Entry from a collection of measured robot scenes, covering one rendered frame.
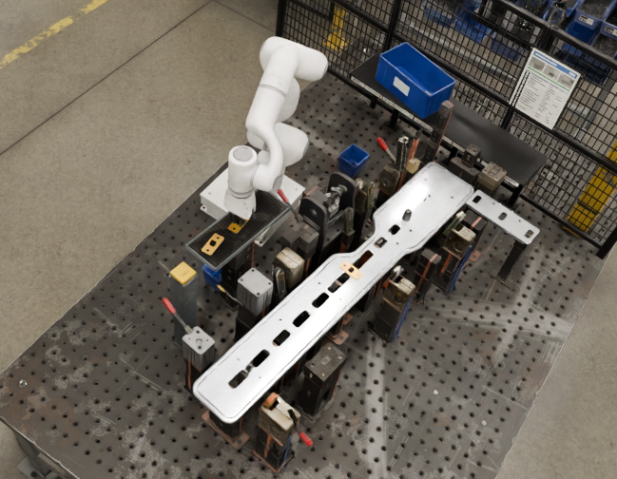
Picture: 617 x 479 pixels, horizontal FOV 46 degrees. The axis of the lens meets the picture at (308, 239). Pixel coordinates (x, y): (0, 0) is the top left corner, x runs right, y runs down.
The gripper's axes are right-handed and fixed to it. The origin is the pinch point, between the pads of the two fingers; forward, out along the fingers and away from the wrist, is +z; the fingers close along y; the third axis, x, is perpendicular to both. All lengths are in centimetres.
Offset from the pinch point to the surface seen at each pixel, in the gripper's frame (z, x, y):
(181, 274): 2.5, -27.7, -3.3
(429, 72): 8, 118, 17
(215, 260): 2.6, -17.2, 2.5
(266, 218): 2.6, 7.4, 6.3
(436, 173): 19, 78, 43
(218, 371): 19, -42, 22
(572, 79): -22, 113, 72
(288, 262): 10.5, 1.1, 19.9
